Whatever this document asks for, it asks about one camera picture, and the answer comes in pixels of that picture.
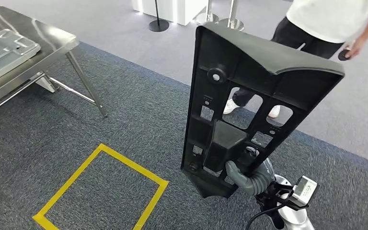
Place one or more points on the person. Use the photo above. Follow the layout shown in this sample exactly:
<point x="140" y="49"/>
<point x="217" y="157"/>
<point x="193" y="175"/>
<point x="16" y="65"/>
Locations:
<point x="327" y="19"/>

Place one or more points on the stamped sheet metal plate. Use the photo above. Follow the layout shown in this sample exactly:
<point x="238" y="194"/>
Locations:
<point x="3" y="54"/>

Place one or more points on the black disc-base stanchion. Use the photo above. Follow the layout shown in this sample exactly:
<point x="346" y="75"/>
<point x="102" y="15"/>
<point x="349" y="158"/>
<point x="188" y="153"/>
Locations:
<point x="158" y="25"/>

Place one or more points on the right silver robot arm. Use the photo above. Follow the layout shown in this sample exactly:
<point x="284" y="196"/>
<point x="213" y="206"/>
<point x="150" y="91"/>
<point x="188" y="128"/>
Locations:
<point x="293" y="219"/>

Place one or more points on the person's hand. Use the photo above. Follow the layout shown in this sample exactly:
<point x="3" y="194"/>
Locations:
<point x="357" y="47"/>

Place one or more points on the white lit counter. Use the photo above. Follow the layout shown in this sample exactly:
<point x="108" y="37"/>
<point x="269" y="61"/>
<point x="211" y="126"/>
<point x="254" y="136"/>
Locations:
<point x="171" y="9"/>

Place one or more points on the black round object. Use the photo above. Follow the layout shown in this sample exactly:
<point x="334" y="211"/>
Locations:
<point x="342" y="55"/>

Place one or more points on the stainless steel workbench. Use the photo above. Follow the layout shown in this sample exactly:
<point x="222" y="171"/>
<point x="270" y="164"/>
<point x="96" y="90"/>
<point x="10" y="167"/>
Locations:
<point x="44" y="35"/>

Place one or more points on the chrome stanchion post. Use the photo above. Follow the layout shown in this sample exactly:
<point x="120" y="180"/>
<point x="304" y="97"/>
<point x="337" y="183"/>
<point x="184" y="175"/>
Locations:
<point x="231" y="23"/>
<point x="207" y="18"/>

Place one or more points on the black plastic frame part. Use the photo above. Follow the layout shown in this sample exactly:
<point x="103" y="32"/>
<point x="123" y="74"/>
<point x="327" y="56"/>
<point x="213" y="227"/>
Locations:
<point x="266" y="60"/>

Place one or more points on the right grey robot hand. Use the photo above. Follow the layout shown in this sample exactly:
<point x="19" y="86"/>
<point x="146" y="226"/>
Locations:
<point x="234" y="174"/>

